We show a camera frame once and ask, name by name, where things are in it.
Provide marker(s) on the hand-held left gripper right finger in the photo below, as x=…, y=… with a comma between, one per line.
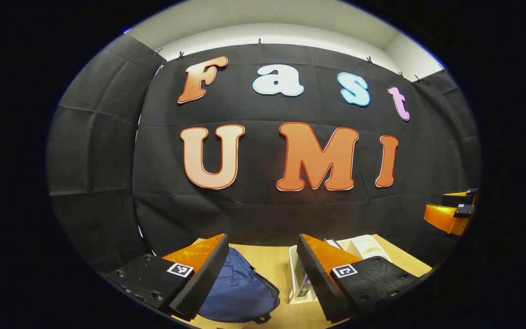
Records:
x=315, y=278

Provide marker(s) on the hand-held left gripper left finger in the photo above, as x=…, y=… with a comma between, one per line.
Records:
x=203, y=278

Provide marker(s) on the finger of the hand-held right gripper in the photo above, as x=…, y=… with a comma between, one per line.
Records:
x=441, y=217
x=454, y=200

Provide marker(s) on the white bookshelf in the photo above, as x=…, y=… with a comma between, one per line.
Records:
x=296, y=274

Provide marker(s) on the blue schoolbag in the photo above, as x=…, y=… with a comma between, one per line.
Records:
x=240, y=292

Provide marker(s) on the black backdrop cloth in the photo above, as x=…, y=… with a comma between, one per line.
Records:
x=263, y=205

